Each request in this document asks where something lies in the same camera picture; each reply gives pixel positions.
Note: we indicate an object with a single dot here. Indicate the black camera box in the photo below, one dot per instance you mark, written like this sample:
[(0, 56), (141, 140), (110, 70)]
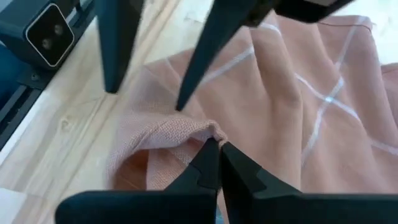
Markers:
[(40, 34)]

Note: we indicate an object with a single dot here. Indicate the black metal table frame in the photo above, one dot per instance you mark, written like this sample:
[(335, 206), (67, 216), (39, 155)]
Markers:
[(18, 93)]

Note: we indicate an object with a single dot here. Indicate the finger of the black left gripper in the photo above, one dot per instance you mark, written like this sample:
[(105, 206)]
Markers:
[(116, 46), (214, 46)]

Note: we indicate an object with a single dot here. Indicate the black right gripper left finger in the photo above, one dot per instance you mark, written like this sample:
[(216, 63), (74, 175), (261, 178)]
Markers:
[(174, 196)]

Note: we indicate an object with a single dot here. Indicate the salmon pink towel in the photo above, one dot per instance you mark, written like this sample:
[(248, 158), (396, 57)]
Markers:
[(264, 109)]

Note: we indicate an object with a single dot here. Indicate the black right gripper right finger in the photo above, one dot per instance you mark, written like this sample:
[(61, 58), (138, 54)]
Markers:
[(264, 196)]

